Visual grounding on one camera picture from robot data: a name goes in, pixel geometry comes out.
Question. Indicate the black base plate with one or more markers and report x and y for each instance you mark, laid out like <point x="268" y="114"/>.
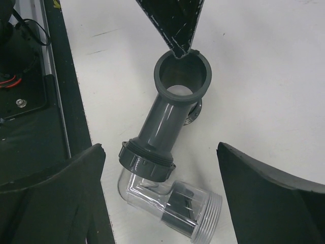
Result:
<point x="42" y="118"/>

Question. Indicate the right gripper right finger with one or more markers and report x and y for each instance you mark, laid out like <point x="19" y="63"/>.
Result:
<point x="268" y="205"/>

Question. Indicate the grey pipe tee fitting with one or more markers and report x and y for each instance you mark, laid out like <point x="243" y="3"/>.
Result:
<point x="180" y="84"/>

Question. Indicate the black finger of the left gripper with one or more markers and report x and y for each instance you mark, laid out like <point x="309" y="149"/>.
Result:
<point x="175" y="20"/>

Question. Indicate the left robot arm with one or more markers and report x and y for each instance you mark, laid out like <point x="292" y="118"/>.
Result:
<point x="17" y="56"/>

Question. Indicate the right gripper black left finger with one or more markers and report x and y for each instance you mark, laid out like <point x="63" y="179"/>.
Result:
<point x="63" y="203"/>

